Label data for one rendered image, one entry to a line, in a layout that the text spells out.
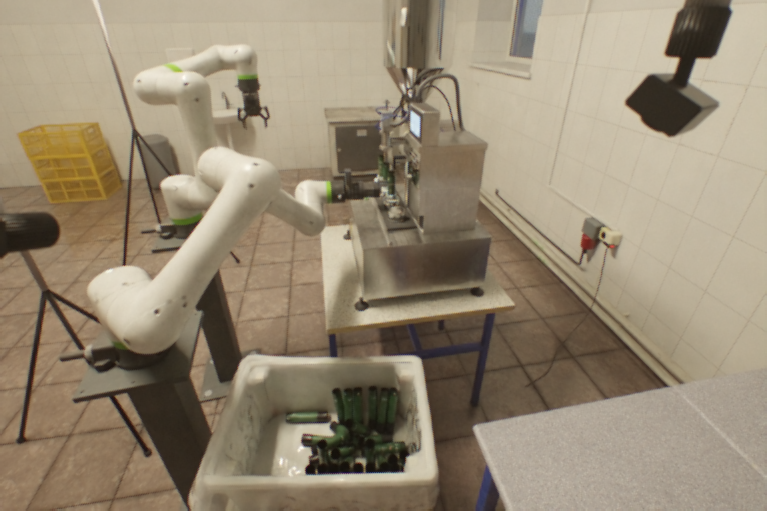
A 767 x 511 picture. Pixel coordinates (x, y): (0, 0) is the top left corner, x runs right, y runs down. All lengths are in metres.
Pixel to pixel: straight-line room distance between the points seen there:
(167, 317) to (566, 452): 1.02
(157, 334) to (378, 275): 0.73
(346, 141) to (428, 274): 3.23
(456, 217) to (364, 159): 3.24
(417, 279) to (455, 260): 0.16
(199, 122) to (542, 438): 1.46
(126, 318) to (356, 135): 3.76
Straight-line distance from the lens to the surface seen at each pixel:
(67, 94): 5.76
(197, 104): 1.48
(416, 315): 1.40
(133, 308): 0.96
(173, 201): 1.68
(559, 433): 1.20
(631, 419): 1.32
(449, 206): 1.34
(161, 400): 1.29
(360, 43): 5.01
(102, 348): 1.21
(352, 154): 4.50
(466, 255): 1.39
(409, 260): 1.33
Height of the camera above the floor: 1.69
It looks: 28 degrees down
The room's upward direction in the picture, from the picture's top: straight up
